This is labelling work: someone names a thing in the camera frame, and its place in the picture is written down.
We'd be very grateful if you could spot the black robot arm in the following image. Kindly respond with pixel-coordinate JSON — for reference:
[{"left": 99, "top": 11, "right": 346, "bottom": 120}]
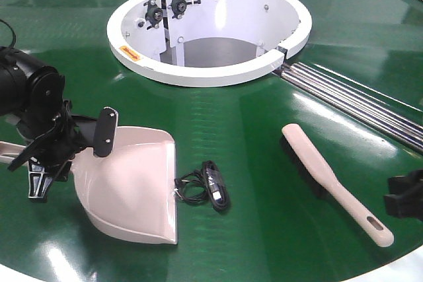
[{"left": 1, "top": 33, "right": 118, "bottom": 203}]

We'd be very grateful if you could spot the white inner conveyor ring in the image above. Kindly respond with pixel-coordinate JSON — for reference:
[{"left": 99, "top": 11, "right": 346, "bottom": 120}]
[{"left": 106, "top": 0, "right": 313, "bottom": 88}]

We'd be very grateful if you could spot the black bearing left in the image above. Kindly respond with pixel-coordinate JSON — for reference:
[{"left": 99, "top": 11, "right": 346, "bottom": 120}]
[{"left": 143, "top": 0, "right": 163, "bottom": 30}]

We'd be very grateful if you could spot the pink plastic dustpan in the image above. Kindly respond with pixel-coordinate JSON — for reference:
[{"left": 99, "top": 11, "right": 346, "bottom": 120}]
[{"left": 0, "top": 125, "right": 178, "bottom": 246}]

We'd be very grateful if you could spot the black bearing right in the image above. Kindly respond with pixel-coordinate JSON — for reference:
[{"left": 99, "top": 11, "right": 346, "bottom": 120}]
[{"left": 170, "top": 0, "right": 202, "bottom": 19}]

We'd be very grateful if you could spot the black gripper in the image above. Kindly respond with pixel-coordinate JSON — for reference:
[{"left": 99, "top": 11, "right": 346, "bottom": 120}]
[{"left": 7, "top": 98, "right": 118, "bottom": 203}]

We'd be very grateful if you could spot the thin black wire bundle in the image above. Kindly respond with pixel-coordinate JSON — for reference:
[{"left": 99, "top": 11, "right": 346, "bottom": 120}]
[{"left": 173, "top": 171, "right": 209, "bottom": 206}]

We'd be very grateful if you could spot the orange warning label front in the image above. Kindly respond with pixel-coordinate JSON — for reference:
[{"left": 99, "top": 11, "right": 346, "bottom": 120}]
[{"left": 119, "top": 46, "right": 141, "bottom": 62}]

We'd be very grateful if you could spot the pink hand brush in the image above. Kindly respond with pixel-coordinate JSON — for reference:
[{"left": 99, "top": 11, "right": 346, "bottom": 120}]
[{"left": 281, "top": 123, "right": 395, "bottom": 248}]

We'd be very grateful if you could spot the black USB cable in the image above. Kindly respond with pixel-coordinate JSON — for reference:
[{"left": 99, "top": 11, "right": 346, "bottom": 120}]
[{"left": 200, "top": 160, "right": 230, "bottom": 213}]

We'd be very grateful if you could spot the steel rollers right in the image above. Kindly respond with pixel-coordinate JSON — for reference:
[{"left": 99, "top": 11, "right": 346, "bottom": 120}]
[{"left": 274, "top": 62, "right": 422, "bottom": 153}]

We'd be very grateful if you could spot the black bearing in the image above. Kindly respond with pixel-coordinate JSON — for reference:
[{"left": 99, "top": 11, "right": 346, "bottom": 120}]
[
  {"left": 170, "top": 0, "right": 202, "bottom": 19},
  {"left": 143, "top": 0, "right": 163, "bottom": 30}
]

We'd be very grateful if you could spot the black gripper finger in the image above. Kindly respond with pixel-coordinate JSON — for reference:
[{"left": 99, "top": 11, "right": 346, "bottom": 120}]
[{"left": 383, "top": 169, "right": 422, "bottom": 221}]

